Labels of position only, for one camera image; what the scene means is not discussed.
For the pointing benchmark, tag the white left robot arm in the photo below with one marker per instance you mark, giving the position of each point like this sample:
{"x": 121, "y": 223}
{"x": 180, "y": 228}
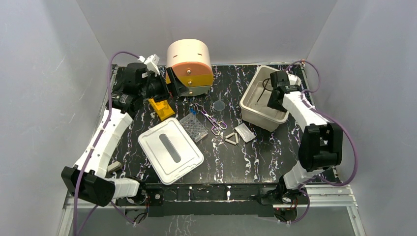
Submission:
{"x": 87, "y": 178}

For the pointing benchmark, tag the yellow test tube rack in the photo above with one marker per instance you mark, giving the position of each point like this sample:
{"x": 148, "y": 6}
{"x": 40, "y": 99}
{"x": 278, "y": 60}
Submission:
{"x": 162, "y": 109}

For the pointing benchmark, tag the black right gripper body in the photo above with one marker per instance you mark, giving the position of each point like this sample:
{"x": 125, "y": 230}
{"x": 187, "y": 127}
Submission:
{"x": 275, "y": 104}

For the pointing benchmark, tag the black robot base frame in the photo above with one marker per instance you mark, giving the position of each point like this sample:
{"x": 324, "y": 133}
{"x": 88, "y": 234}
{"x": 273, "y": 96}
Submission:
{"x": 261, "y": 199}

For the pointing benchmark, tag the white bin lid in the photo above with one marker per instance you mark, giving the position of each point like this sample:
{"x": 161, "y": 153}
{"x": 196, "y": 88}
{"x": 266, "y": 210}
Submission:
{"x": 170, "y": 150}

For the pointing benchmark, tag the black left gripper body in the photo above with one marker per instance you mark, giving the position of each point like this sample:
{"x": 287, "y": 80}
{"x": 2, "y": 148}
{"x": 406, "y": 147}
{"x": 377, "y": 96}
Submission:
{"x": 167, "y": 85}

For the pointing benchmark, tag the clear plastic funnel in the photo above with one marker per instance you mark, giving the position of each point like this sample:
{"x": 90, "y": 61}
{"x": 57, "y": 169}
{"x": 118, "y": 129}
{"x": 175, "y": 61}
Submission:
{"x": 219, "y": 104}

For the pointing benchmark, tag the clear plastic tube rack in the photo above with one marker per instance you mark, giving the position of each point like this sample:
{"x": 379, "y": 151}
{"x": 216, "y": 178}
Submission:
{"x": 193, "y": 127}

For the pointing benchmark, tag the white plastic bin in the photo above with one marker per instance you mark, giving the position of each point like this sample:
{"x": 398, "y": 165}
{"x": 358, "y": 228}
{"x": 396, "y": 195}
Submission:
{"x": 253, "y": 104}

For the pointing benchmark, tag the white paper packet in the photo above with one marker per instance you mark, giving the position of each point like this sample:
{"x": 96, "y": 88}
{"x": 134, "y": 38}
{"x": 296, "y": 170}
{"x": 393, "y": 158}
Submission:
{"x": 245, "y": 133}

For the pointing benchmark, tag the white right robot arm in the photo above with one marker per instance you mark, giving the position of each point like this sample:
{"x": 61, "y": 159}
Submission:
{"x": 321, "y": 142}

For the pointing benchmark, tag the white clay pipe triangle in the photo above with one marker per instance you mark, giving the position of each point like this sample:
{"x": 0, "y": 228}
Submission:
{"x": 232, "y": 138}

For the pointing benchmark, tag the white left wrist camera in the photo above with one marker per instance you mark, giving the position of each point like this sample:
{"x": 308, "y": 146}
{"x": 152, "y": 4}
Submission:
{"x": 151, "y": 63}

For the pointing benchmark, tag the round white drawer cabinet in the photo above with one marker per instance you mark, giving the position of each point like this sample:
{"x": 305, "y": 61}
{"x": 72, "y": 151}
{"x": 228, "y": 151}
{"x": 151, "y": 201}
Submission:
{"x": 190, "y": 61}

